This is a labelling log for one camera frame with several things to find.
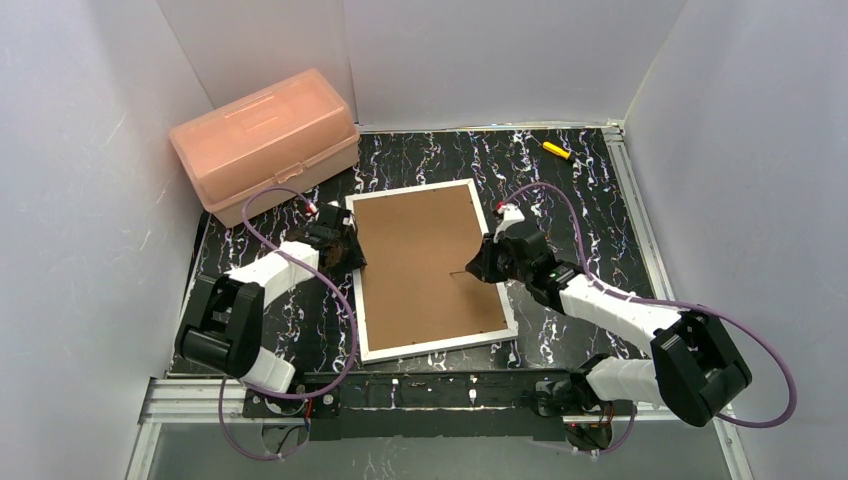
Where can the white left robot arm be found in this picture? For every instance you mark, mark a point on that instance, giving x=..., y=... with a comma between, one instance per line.
x=222, y=322

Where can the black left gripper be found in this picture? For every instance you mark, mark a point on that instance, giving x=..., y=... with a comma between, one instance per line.
x=342, y=241

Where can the pink plastic storage box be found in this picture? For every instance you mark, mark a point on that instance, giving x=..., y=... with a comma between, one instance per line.
x=253, y=154

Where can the aluminium rail frame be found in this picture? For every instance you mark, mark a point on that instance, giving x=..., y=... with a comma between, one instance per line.
x=578, y=205

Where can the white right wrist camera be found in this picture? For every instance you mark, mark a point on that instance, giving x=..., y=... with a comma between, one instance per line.
x=508, y=214

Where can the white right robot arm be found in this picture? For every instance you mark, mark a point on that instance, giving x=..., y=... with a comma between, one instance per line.
x=692, y=366

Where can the white picture frame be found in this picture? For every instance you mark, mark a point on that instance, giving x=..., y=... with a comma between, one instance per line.
x=407, y=304

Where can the yellow screwdriver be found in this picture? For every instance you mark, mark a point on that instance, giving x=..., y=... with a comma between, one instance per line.
x=558, y=151

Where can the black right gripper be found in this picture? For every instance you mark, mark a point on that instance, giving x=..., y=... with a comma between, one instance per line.
x=495, y=258

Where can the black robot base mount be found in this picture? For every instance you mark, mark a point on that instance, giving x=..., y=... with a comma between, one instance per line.
x=485, y=403

